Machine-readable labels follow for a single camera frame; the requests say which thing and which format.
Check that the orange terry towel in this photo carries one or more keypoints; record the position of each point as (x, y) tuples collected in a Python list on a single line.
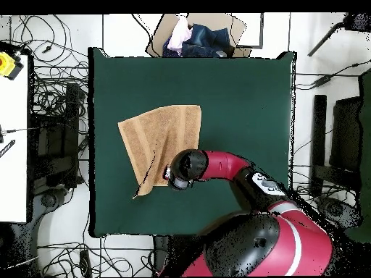
[(162, 139)]

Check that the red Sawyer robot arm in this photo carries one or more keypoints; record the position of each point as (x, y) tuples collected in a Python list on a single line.
[(304, 246)]

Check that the black flat tool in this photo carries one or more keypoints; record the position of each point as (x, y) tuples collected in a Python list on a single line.
[(7, 148)]

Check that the dark green table cloth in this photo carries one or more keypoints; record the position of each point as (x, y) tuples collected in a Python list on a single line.
[(246, 115)]

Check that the black stand base with caster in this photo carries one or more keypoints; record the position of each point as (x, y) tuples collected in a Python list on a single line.
[(47, 200), (334, 209)]

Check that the pink garment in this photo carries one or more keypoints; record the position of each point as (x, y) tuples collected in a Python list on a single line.
[(179, 34)]

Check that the blue denim jeans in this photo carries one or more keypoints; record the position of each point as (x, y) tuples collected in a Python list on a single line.
[(208, 40)]

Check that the white desk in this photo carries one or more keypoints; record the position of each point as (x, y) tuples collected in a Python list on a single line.
[(13, 173)]

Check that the brown cardboard box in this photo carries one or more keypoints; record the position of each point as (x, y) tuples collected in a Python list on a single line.
[(232, 29)]

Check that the yellow emergency stop button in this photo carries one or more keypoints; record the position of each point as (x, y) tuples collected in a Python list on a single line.
[(7, 65)]

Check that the green cloth covered table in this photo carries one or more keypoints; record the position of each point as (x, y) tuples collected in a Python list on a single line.
[(365, 144)]

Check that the black tripod leg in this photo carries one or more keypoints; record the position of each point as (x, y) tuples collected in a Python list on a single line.
[(359, 21)]

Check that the black frame stand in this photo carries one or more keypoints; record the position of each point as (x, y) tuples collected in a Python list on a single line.
[(71, 115)]

